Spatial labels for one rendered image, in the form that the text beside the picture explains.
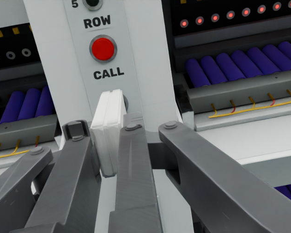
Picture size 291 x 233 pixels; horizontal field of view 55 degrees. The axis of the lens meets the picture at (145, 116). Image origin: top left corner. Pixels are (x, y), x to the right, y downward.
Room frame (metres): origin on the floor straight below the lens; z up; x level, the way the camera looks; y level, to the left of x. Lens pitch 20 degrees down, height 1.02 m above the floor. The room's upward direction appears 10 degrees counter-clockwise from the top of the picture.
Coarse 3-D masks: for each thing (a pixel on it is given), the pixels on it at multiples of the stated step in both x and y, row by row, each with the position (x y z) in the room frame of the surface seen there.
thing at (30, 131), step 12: (24, 120) 0.29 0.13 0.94; (36, 120) 0.29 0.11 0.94; (48, 120) 0.28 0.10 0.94; (0, 132) 0.28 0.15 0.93; (12, 132) 0.28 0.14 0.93; (24, 132) 0.28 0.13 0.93; (36, 132) 0.28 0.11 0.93; (48, 132) 0.28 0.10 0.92; (0, 144) 0.28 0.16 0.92; (12, 144) 0.28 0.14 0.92; (24, 144) 0.28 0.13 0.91; (36, 144) 0.27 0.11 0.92; (0, 156) 0.26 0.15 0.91
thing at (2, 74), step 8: (24, 64) 0.38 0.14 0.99; (32, 64) 0.38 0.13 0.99; (40, 64) 0.38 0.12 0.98; (0, 72) 0.38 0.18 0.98; (8, 72) 0.38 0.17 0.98; (16, 72) 0.38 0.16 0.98; (24, 72) 0.38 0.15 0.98; (32, 72) 0.38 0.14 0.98; (40, 72) 0.38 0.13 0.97; (0, 80) 0.38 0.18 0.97; (56, 128) 0.26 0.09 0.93; (56, 136) 0.25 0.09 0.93; (32, 144) 0.29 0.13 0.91; (40, 144) 0.28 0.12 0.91; (48, 144) 0.28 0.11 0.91; (56, 144) 0.28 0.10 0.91; (0, 152) 0.28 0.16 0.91; (8, 152) 0.28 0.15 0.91; (16, 152) 0.28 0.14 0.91; (0, 168) 0.26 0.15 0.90; (32, 184) 0.23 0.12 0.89; (32, 192) 0.22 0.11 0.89
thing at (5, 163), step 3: (54, 150) 0.26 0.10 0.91; (57, 150) 0.26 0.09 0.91; (21, 156) 0.26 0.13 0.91; (6, 159) 0.26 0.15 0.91; (9, 159) 0.26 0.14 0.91; (12, 159) 0.26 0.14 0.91; (15, 159) 0.26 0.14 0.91; (0, 162) 0.26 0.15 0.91; (3, 162) 0.26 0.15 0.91; (6, 162) 0.26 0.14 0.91; (9, 162) 0.26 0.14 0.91; (12, 162) 0.26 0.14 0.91; (0, 165) 0.26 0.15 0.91; (3, 165) 0.26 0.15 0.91; (6, 165) 0.26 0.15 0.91; (9, 165) 0.26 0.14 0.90
